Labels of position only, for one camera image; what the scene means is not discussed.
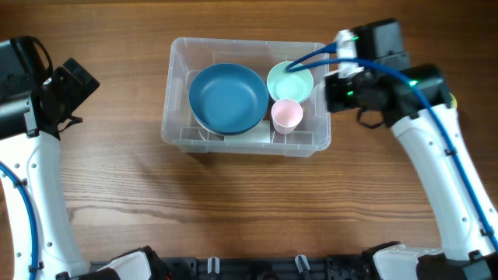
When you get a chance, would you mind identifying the mint green small bowl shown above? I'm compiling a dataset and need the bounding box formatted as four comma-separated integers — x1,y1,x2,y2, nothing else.
267,61,314,103

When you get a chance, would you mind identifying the yellow cup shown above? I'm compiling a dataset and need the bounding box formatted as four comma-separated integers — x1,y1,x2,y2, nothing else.
450,93,458,109

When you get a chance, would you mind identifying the pink cup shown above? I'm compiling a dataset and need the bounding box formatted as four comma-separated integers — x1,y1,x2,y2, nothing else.
271,99,303,135

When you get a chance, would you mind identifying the cream large bowl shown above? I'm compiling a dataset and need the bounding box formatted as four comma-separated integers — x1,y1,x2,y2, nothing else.
193,116,269,138

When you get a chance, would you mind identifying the dark blue bowl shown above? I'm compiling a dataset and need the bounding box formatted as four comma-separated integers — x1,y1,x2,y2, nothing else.
188,63,269,122
194,115,265,136

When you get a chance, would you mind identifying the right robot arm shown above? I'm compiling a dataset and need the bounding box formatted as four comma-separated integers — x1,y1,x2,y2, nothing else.
324,19,497,279

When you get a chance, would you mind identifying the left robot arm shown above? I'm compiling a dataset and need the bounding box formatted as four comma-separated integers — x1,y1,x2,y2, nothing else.
1,36,173,279

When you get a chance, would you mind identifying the clear plastic storage container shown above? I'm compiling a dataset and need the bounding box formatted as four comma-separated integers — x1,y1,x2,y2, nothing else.
161,37,331,157

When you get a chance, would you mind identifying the right blue cable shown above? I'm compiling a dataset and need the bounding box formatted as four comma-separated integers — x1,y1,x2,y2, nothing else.
286,41,498,254

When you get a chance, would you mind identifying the blue cable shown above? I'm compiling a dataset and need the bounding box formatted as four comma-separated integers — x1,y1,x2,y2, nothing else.
0,161,40,280
286,41,498,254

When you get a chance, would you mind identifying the left blue cable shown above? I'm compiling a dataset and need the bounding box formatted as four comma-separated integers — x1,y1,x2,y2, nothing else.
0,161,40,280

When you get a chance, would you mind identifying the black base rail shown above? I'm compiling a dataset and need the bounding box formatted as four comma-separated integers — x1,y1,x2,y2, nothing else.
161,254,380,280

